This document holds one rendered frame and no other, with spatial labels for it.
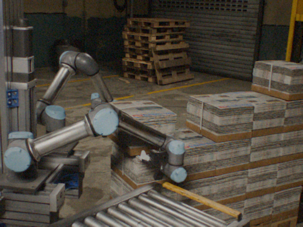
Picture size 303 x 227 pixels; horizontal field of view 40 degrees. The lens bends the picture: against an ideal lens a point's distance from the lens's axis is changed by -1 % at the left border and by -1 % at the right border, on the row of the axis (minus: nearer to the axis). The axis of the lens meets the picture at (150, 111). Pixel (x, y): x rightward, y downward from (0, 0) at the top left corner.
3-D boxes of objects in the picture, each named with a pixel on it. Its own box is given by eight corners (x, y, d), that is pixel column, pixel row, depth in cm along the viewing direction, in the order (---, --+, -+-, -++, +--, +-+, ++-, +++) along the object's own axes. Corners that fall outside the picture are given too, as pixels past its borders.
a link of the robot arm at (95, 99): (108, 94, 298) (107, 109, 301) (95, 91, 304) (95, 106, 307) (100, 96, 292) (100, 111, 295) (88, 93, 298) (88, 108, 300)
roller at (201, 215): (151, 196, 208) (152, 187, 207) (233, 233, 178) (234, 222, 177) (144, 199, 205) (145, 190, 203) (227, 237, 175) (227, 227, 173)
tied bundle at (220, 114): (184, 126, 299) (186, 95, 294) (218, 123, 313) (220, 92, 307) (216, 143, 267) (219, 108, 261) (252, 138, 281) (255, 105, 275)
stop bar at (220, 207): (166, 185, 210) (166, 181, 210) (242, 216, 183) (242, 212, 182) (162, 186, 208) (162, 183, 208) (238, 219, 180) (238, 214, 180)
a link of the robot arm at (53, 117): (55, 133, 244) (55, 110, 240) (39, 128, 251) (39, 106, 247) (70, 128, 254) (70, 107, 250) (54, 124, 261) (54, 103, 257)
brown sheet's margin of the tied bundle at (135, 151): (119, 146, 250) (119, 139, 249) (162, 141, 263) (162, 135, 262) (130, 155, 237) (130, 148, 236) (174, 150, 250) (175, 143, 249)
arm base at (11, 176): (1, 181, 200) (-1, 162, 198) (14, 169, 215) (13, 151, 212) (31, 184, 199) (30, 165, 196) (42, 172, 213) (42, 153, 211)
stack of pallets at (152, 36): (155, 71, 1040) (158, 17, 1006) (187, 76, 984) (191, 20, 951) (119, 77, 938) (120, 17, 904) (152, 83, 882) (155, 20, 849)
